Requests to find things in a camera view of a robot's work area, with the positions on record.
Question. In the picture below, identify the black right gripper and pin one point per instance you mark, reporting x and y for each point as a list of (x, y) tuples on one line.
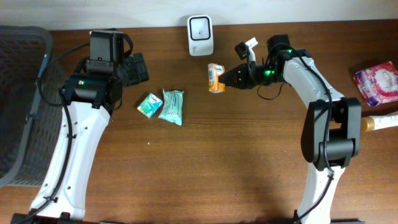
[(247, 75)]

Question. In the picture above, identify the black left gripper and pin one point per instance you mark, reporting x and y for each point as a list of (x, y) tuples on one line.
[(136, 69)]

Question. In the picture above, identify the orange tissue pack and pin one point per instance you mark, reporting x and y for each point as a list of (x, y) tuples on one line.
[(214, 71)]

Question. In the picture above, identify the small teal tissue pack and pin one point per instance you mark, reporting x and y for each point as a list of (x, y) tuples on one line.
[(150, 105)]

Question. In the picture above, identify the teal wet wipes pack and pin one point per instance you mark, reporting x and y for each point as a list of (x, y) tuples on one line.
[(172, 108)]

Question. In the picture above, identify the white bottle with cork cap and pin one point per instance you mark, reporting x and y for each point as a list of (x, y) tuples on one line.
[(371, 123)]

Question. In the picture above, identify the red purple tissue pack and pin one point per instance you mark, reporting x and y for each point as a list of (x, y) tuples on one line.
[(378, 84)]

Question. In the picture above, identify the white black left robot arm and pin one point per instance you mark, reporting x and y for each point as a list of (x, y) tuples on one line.
[(88, 100)]

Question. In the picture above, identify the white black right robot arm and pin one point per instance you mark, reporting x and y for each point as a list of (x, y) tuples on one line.
[(332, 126)]

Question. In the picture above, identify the dark plastic mesh basket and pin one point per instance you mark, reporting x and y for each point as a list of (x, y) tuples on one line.
[(29, 127)]

